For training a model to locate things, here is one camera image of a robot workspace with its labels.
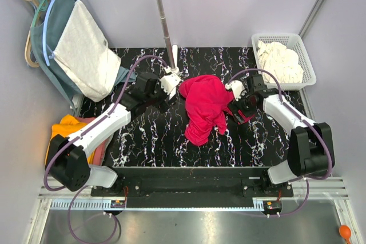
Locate blue grey hanging shirt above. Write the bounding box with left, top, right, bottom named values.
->
left=30, top=0, right=136, bottom=109

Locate aluminium frame rail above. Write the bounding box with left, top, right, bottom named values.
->
left=25, top=177, right=365, bottom=243

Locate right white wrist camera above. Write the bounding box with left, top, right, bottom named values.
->
left=225, top=80, right=246, bottom=101

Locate cream white t shirt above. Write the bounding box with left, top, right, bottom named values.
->
left=257, top=40, right=304, bottom=83

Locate pink folded t shirt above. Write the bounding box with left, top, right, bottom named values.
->
left=76, top=117, right=113, bottom=166

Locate light blue hanger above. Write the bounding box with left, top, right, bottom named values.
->
left=42, top=0, right=83, bottom=67

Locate yellow folded t shirt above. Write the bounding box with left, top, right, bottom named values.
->
left=45, top=114, right=97, bottom=167

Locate white hanging towel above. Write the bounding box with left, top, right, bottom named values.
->
left=54, top=0, right=121, bottom=102

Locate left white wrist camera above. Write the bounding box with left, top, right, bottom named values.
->
left=160, top=67, right=181, bottom=95

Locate wooden hanger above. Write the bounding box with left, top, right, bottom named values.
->
left=13, top=0, right=41, bottom=69

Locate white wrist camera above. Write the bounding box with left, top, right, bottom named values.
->
left=160, top=67, right=181, bottom=95
left=225, top=80, right=246, bottom=101

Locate orange ball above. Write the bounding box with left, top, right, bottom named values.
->
left=339, top=225, right=352, bottom=244

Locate red t shirt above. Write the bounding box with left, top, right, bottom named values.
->
left=179, top=75, right=234, bottom=146

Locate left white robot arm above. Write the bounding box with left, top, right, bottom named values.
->
left=45, top=73, right=181, bottom=192

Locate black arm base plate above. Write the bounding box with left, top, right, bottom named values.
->
left=91, top=167, right=293, bottom=210

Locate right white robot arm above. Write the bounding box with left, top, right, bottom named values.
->
left=225, top=74, right=335, bottom=185

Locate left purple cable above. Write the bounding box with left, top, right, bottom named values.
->
left=42, top=54, right=172, bottom=244

